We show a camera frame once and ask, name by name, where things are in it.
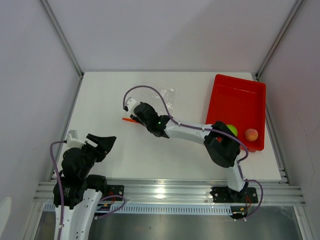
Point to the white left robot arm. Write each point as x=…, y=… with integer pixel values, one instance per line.
x=77, y=193

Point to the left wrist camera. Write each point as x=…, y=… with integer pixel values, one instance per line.
x=72, y=140

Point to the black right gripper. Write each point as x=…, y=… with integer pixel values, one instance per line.
x=154, y=112

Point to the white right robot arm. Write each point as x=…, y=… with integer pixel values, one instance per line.
x=222, y=145

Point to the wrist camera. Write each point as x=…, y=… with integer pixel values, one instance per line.
x=72, y=140
x=130, y=104

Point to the peach fruit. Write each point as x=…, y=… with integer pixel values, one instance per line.
x=251, y=135

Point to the green apple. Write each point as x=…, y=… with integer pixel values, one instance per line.
x=233, y=129

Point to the white slotted cable duct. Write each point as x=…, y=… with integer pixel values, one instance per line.
x=175, y=209

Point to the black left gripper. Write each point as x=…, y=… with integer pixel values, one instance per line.
x=104, y=144

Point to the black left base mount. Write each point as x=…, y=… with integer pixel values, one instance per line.
x=113, y=191

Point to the red plastic tray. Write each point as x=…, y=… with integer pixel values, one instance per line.
x=241, y=103

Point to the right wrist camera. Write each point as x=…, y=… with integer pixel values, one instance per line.
x=130, y=104

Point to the aluminium mounting rail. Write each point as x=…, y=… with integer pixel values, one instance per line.
x=197, y=192

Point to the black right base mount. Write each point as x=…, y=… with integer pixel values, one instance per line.
x=223, y=194

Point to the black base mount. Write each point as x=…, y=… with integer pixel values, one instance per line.
x=113, y=191
x=223, y=194

